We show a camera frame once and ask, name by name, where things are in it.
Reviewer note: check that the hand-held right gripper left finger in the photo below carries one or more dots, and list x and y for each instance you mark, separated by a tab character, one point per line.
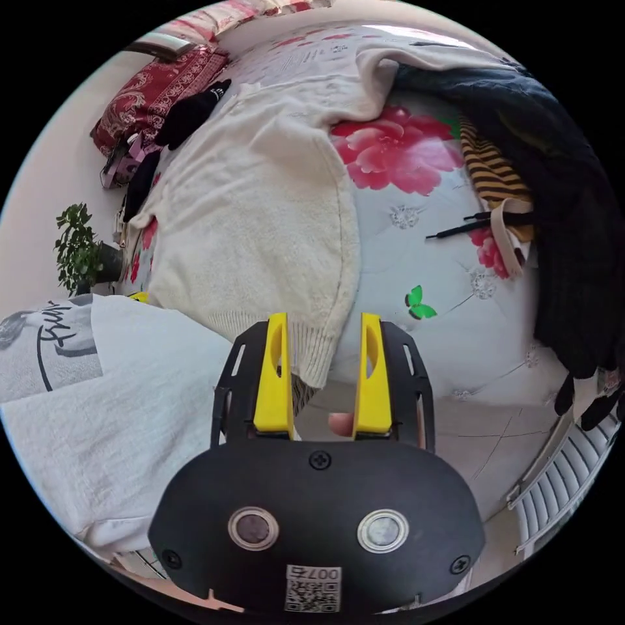
274	390

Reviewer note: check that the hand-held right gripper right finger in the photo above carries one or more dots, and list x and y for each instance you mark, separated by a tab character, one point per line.
372	405

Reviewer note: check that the white long sleeve sweater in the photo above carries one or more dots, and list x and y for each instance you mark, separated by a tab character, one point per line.
254	215

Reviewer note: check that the person's right hand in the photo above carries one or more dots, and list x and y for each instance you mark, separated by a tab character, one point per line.
342	424

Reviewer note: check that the green potted plant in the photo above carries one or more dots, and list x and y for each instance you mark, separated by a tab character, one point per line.
78	249

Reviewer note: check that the person's body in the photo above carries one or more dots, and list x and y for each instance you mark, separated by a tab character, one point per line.
122	415

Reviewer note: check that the purple bag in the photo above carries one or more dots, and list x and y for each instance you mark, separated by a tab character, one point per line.
122	163

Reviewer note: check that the bed with floral sheet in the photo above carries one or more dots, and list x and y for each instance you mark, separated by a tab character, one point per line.
420	263

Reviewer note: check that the black garment with white print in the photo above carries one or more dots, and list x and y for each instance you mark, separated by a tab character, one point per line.
190	114

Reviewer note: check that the red patterned pillow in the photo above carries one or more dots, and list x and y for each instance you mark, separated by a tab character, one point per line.
146	97

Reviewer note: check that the white radiator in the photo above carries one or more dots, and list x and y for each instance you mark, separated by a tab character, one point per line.
561	483

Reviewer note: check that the pile of clothes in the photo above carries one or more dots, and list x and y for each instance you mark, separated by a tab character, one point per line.
561	195

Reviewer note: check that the pink floral pillow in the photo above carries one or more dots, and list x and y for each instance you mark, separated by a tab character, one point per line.
229	17

